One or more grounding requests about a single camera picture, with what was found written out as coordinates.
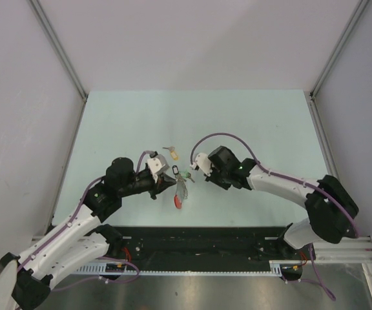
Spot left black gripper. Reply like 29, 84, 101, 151
118, 172, 176, 199

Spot keys with black green tags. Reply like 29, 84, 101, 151
172, 165, 195, 183

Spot red handled metal key holder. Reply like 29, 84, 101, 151
174, 179, 188, 209

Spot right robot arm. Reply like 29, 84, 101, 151
194, 146, 358, 259

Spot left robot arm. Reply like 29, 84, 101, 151
0, 152, 176, 309

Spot key with yellow tag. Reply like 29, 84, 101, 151
163, 146, 180, 161

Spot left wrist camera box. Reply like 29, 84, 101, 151
147, 154, 169, 183

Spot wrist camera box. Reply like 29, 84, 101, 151
190, 152, 212, 177
147, 154, 169, 183

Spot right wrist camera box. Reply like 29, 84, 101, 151
190, 152, 212, 177

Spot white slotted cable duct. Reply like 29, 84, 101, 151
72, 262, 282, 277

